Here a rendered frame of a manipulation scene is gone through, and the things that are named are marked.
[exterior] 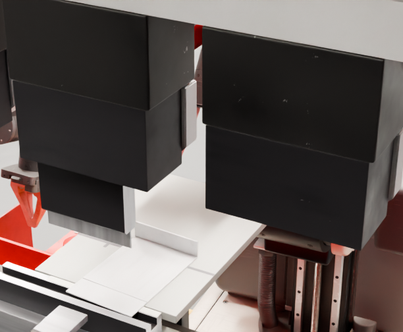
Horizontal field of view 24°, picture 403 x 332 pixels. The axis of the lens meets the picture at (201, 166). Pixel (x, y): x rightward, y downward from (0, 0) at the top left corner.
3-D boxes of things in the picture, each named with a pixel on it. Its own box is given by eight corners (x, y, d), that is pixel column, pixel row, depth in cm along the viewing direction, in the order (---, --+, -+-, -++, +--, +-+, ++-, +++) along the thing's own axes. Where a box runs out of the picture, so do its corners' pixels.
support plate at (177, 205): (281, 209, 119) (282, 203, 118) (176, 324, 99) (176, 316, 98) (157, 176, 127) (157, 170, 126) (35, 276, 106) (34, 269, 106)
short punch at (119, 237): (136, 243, 95) (133, 159, 91) (126, 253, 94) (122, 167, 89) (54, 219, 100) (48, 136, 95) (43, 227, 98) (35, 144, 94)
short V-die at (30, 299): (161, 336, 100) (161, 313, 99) (147, 352, 98) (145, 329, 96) (9, 283, 108) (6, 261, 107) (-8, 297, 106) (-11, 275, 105)
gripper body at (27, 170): (-1, 180, 148) (1, 133, 146) (38, 167, 157) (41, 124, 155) (32, 189, 145) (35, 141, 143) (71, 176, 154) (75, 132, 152)
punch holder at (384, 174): (399, 205, 83) (419, 24, 75) (365, 252, 77) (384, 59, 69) (244, 166, 90) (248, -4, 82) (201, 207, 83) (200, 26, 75)
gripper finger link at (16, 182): (6, 225, 152) (9, 168, 150) (33, 215, 158) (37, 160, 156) (41, 236, 149) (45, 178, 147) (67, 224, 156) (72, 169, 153)
